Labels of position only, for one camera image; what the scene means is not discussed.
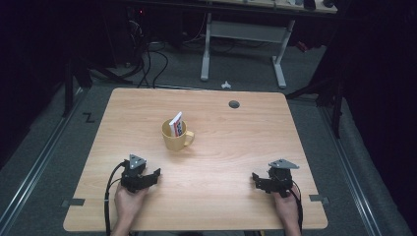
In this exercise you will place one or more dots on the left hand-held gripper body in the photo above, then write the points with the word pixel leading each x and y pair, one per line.
pixel 137 173

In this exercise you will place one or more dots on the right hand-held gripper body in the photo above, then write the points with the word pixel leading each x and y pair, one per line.
pixel 279 178

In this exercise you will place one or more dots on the yellow mug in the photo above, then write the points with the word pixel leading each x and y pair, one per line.
pixel 176 142

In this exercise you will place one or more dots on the white squeeze tube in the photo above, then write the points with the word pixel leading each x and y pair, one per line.
pixel 176 124

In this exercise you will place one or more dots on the person's right hand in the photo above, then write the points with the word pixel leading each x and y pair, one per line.
pixel 286 208

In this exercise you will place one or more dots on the person's left hand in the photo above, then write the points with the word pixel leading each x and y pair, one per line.
pixel 128 205

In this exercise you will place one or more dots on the grey tape strip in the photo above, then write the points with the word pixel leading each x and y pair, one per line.
pixel 73 202
pixel 318 198

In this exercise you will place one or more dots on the black zigzag tape mark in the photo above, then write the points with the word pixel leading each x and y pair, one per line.
pixel 89 117

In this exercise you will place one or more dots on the black metal stand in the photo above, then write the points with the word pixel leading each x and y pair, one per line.
pixel 334 108
pixel 68 91

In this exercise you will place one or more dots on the white scrap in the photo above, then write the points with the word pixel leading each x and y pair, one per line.
pixel 226 85

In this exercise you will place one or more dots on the black computer tower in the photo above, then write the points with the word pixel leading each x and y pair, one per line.
pixel 136 32

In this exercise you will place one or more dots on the grey-legged wooden desk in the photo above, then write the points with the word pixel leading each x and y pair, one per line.
pixel 244 31

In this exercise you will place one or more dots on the metal floor rail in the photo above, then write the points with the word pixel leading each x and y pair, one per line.
pixel 36 168
pixel 352 177

